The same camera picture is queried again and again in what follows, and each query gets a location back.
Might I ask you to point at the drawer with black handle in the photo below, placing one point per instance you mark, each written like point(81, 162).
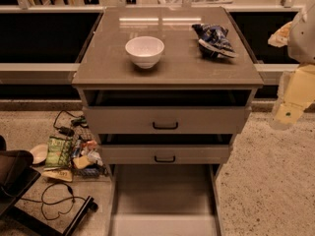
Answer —
point(166, 120)
point(154, 154)

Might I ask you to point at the white ceramic bowl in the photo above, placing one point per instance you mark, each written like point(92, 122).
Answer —
point(144, 51)

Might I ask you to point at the white plate on floor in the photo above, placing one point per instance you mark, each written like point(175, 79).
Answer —
point(39, 153)

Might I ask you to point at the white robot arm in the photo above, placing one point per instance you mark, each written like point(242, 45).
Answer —
point(301, 41)

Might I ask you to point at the yellow snack bag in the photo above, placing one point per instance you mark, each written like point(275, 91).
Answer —
point(63, 175)

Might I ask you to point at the open bottom drawer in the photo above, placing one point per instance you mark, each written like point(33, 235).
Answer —
point(164, 200)

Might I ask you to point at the grey drawer cabinet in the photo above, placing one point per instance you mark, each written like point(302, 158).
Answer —
point(181, 78)

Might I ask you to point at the top drawer with black handle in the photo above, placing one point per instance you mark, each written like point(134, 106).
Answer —
point(166, 120)

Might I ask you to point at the black power adapter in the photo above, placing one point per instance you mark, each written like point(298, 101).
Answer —
point(66, 131)

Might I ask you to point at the middle drawer with black handle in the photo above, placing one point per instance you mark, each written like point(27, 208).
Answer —
point(154, 154)

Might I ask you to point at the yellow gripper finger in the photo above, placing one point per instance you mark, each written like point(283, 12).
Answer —
point(285, 115)
point(280, 37)

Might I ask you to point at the blue chip bag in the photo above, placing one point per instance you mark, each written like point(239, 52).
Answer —
point(212, 41)

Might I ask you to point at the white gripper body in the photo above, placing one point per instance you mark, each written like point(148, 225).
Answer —
point(303, 38)

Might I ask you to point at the wire basket of snacks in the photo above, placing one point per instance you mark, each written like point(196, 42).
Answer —
point(85, 158)

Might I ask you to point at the green chip bag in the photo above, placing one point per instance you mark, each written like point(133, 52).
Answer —
point(58, 153)

